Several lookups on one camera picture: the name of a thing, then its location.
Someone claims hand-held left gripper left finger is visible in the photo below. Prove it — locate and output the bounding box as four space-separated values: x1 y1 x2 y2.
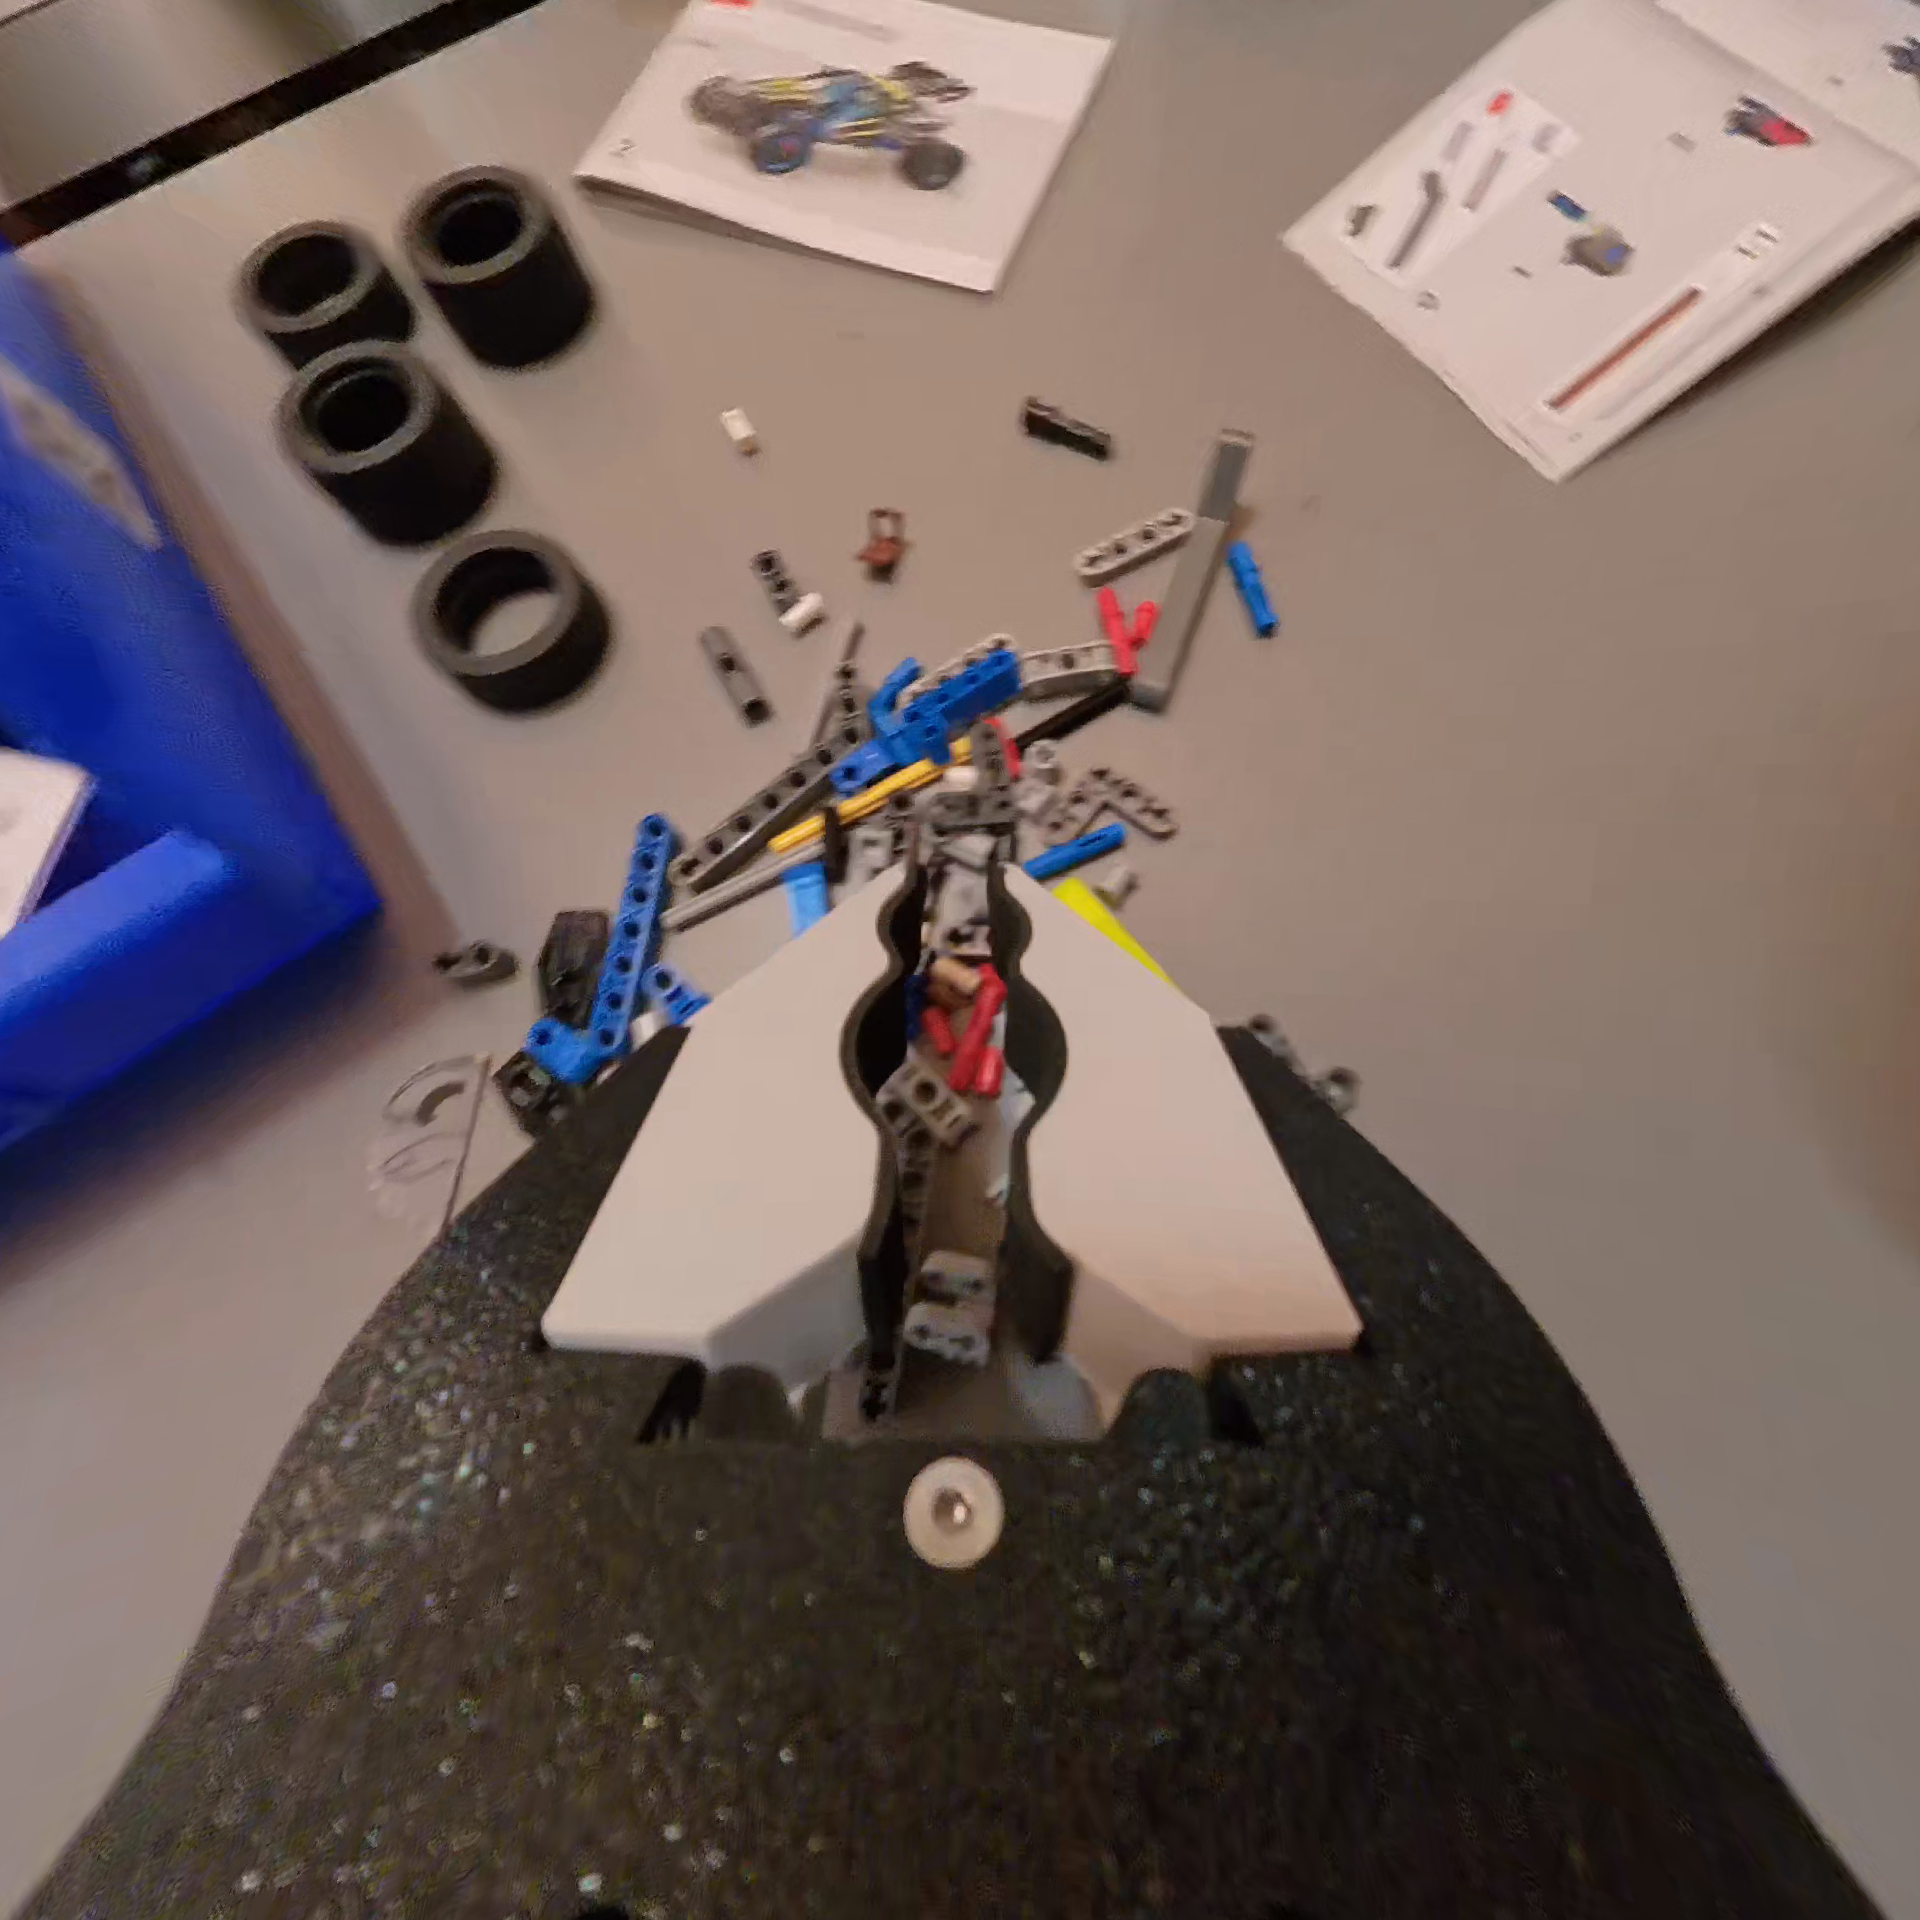
540 866 929 1371

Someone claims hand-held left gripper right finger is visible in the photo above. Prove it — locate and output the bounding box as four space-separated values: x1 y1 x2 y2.
994 866 1364 1371

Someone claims pile of lego pieces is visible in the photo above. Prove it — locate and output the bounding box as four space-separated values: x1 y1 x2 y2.
435 394 1361 1424

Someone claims black rubber lego tyre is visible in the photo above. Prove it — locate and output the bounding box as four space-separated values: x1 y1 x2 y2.
395 164 599 370
412 528 615 715
235 220 416 370
277 340 499 547

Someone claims closed lego instruction booklet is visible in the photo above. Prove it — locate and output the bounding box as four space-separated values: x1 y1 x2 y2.
576 0 1121 294

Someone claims open lego instruction booklet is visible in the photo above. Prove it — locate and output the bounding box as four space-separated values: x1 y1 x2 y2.
1283 0 1920 482

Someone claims white paper sheet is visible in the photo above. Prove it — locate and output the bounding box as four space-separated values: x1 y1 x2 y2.
0 749 96 932

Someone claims blue plastic bin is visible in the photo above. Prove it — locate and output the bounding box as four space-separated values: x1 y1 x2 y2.
0 239 387 1162

